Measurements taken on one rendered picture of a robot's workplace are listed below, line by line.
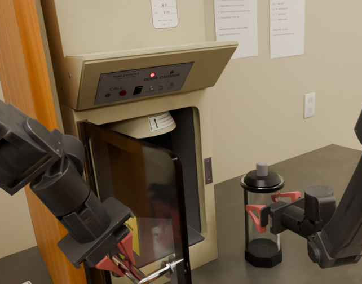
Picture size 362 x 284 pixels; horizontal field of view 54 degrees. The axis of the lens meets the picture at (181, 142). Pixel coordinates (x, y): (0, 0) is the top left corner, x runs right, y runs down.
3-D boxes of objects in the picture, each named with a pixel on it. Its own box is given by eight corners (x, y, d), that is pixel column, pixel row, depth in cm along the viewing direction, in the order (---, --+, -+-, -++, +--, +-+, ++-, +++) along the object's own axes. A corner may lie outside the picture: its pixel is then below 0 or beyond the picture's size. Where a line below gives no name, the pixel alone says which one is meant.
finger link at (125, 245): (98, 276, 56) (65, 239, 51) (132, 244, 59) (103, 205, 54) (119, 300, 51) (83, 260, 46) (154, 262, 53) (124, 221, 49)
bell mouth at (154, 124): (94, 129, 90) (91, 108, 89) (155, 116, 99) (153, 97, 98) (120, 144, 76) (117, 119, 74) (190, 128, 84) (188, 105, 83)
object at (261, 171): (236, 186, 91) (235, 163, 90) (262, 177, 96) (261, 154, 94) (261, 199, 84) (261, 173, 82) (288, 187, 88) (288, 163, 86)
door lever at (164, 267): (140, 253, 59) (138, 239, 59) (173, 280, 52) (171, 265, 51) (111, 267, 56) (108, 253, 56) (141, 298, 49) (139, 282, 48)
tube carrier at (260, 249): (234, 251, 97) (231, 178, 91) (263, 237, 103) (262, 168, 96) (263, 270, 88) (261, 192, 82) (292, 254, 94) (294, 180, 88)
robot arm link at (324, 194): (316, 267, 69) (358, 261, 69) (316, 216, 65) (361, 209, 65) (292, 233, 80) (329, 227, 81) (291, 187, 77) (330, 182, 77)
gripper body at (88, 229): (63, 251, 51) (31, 218, 48) (117, 203, 55) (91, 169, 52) (80, 273, 46) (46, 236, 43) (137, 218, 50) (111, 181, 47)
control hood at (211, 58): (71, 109, 68) (62, 56, 65) (208, 85, 83) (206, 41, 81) (90, 118, 58) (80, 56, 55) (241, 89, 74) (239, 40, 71)
